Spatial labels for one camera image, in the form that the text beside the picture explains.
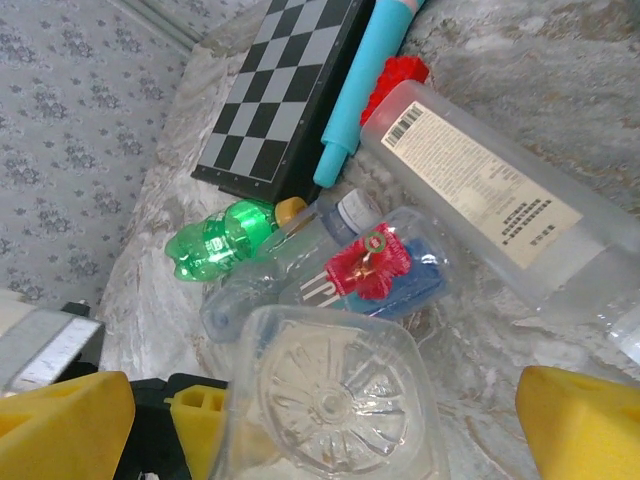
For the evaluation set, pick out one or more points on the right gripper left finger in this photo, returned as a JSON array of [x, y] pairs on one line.
[[60, 430]]

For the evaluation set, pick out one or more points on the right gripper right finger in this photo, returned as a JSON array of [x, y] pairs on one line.
[[585, 430]]

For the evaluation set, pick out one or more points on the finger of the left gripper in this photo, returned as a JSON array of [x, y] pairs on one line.
[[195, 405]]

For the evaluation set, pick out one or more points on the clear bottle blue cap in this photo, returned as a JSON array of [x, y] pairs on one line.
[[330, 400]]

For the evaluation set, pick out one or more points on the green Sprite bottle yellow cap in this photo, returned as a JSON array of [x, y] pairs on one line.
[[215, 245]]

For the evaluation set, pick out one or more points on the clear bottle grey cap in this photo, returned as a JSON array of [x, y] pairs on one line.
[[300, 240]]

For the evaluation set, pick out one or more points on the clear bottle red flower label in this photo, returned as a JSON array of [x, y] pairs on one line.
[[370, 265]]

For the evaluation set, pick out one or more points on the frosted bottle white label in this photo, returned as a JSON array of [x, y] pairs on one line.
[[475, 175]]

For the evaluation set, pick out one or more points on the black grey chessboard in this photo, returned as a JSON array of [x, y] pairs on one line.
[[280, 75]]

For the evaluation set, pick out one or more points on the teal plastic cylinder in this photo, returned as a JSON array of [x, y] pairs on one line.
[[360, 100]]

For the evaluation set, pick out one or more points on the red plastic block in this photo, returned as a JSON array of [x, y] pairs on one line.
[[400, 75]]

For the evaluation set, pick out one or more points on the aluminium frame post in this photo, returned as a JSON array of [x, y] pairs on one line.
[[160, 22]]

